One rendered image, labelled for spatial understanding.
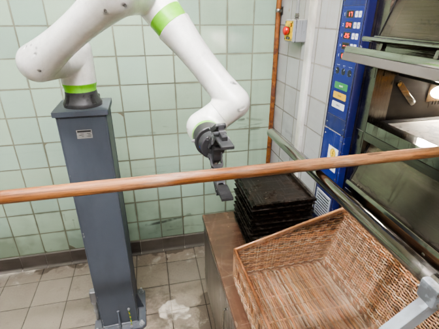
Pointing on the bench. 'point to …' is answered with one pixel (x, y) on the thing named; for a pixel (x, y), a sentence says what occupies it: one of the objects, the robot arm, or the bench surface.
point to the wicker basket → (251, 308)
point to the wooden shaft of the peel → (210, 175)
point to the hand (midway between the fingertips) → (227, 172)
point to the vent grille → (323, 206)
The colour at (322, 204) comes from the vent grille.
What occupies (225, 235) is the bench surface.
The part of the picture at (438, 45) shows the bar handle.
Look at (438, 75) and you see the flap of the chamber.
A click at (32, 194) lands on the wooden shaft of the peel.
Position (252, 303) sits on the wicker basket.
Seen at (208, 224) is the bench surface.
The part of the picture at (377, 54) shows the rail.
